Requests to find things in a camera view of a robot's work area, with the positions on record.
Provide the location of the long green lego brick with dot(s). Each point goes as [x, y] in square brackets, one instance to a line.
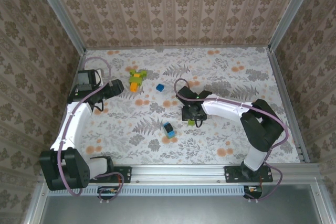
[191, 123]

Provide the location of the orange and lime lego carrot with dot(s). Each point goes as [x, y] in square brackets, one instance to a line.
[136, 80]

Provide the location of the light blue lego brick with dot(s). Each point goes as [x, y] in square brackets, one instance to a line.
[170, 134]

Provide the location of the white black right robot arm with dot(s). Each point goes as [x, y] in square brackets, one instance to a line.
[223, 107]

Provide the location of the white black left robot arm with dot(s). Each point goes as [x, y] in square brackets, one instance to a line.
[74, 124]

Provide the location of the small blue lego brick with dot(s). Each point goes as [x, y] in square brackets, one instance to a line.
[159, 87]

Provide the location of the grey metal panel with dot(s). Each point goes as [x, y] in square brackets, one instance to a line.
[183, 211]

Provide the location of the aluminium table side rail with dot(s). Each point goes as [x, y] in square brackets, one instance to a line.
[80, 62]
[288, 103]

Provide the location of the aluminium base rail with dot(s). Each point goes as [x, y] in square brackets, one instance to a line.
[178, 172]

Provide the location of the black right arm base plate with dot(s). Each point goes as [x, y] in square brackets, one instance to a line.
[233, 174]

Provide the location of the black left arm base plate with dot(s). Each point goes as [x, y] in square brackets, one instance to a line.
[124, 174]

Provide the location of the aluminium frame post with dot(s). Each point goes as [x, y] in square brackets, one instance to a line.
[291, 11]
[59, 14]

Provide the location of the black connector bracket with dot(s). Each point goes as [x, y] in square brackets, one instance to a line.
[253, 192]
[107, 191]

